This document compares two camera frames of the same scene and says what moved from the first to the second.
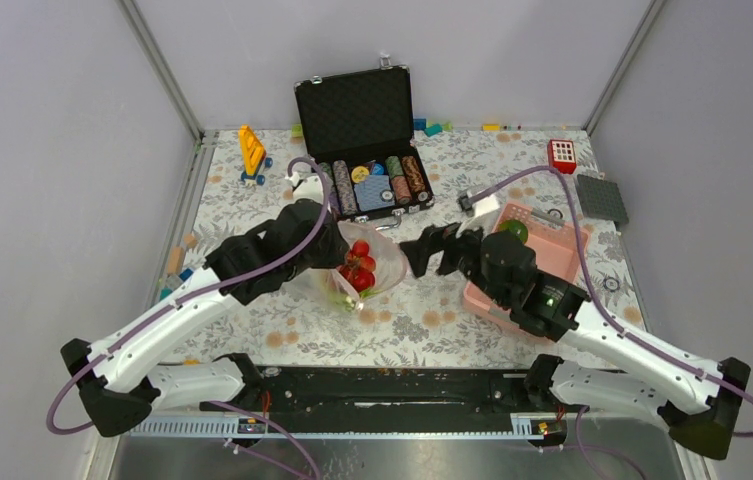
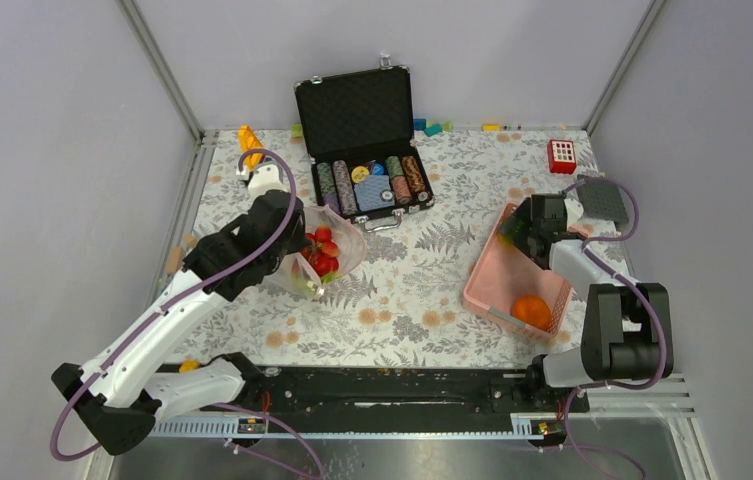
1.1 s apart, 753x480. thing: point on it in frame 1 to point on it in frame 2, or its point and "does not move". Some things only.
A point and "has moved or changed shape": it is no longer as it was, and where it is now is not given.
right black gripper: (434, 239) to (528, 206)
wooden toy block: (176, 260) does not move
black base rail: (387, 392) does not move
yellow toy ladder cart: (254, 156) does not move
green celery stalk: (350, 303) to (312, 287)
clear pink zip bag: (373, 266) has moved or changed shape
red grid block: (561, 155) does not move
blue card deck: (369, 191) does not move
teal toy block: (431, 131) does not move
